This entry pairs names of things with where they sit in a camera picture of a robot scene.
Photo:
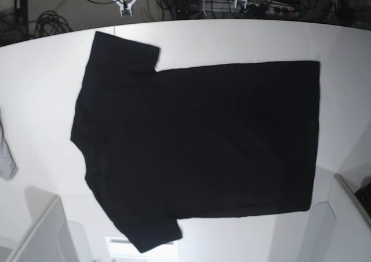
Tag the black T-shirt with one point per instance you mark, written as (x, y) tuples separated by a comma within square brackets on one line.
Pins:
[(231, 140)]

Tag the white left bin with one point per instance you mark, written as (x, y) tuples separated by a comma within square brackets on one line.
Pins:
[(47, 239)]

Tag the white bin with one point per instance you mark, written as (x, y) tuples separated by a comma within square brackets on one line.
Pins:
[(47, 239), (338, 229)]

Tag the grey cloth at left edge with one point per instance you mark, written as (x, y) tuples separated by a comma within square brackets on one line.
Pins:
[(8, 165)]

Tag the white right bin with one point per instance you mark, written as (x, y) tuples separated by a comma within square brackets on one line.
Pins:
[(338, 229)]

